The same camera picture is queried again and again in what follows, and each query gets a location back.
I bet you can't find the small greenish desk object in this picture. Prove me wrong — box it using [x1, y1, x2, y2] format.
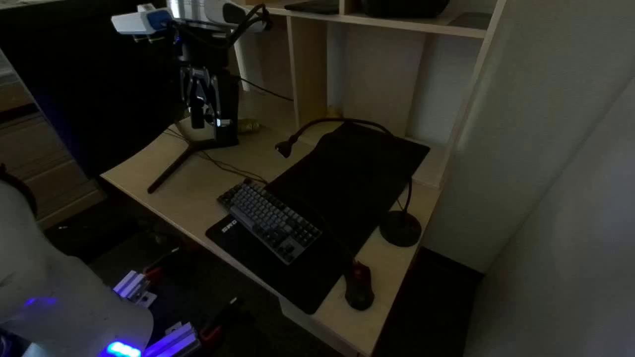
[237, 118, 264, 135]

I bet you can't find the white connector block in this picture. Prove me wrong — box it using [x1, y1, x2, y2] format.
[112, 268, 159, 310]
[141, 320, 203, 357]

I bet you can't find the red black tool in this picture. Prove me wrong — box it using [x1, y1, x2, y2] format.
[141, 247, 185, 282]
[197, 296, 247, 348]

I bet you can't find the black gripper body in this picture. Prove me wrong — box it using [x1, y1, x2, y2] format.
[177, 42, 227, 90]

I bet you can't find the black red computer mouse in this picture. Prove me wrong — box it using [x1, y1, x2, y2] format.
[344, 262, 377, 314]

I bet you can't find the wooden drawer cabinet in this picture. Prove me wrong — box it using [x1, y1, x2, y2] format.
[0, 50, 108, 231]

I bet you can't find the light wooden shelf unit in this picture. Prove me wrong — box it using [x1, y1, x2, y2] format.
[225, 0, 510, 201]

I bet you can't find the dark under-desk cabinet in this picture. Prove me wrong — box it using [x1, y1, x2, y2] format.
[374, 247, 487, 357]

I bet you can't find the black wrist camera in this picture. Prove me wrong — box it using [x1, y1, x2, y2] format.
[173, 18, 237, 52]

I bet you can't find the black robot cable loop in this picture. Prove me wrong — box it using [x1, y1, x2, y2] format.
[221, 3, 272, 38]

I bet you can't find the large black desk mat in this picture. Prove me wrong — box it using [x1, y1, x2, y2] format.
[205, 122, 433, 318]

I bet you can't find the thin black desk cable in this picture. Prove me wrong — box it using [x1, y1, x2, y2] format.
[167, 124, 270, 187]

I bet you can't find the black monitor stand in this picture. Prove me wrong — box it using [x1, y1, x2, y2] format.
[145, 68, 243, 197]

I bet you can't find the grey black keyboard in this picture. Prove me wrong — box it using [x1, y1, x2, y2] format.
[217, 179, 326, 268]

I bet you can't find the thin black monitor cable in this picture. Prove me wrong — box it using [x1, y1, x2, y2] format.
[237, 76, 296, 106]

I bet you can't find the black gooseneck desk microphone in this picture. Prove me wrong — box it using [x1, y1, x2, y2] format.
[274, 118, 425, 251]

